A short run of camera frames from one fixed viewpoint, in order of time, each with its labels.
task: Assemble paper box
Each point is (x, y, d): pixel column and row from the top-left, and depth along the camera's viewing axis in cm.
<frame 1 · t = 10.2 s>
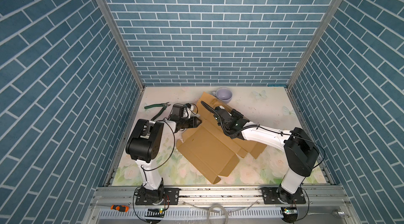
left hand: (201, 122, 97), fingers open
right hand: (238, 113, 88), fingers closed
brown cardboard box blank: (216, 153, 91), on the table
lavender ceramic cup: (224, 94, 114), point 4 cm above the table
green handled pliers: (164, 104, 110), point 2 cm above the table

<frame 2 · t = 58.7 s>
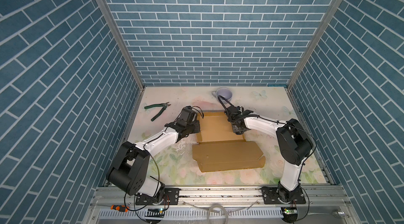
left hand: (202, 126, 89), fingers closed
right hand: (242, 127, 96), fingers closed
brown cardboard box blank: (219, 150, 80), point 10 cm above the table
the other named things where they were.

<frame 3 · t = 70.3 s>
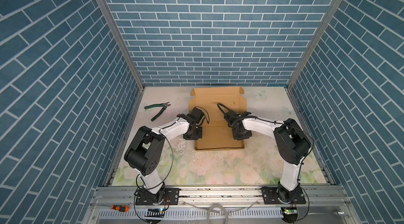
left hand: (201, 138, 91), fingers closed
right hand: (242, 137, 94), fingers open
brown cardboard box blank: (216, 133, 92), point 6 cm above the table
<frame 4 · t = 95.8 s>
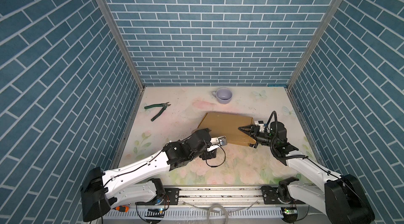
left hand: (215, 139, 75), fingers open
right hand: (240, 132, 78), fingers open
brown cardboard box blank: (227, 125, 81), point 18 cm above the table
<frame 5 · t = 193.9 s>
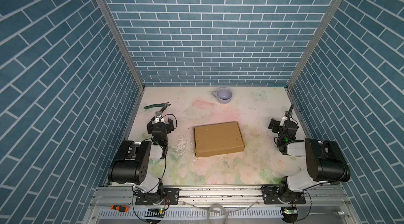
left hand: (163, 119, 92), fingers open
right hand: (282, 120, 94), fingers open
brown cardboard box blank: (219, 139, 90), point 5 cm above the table
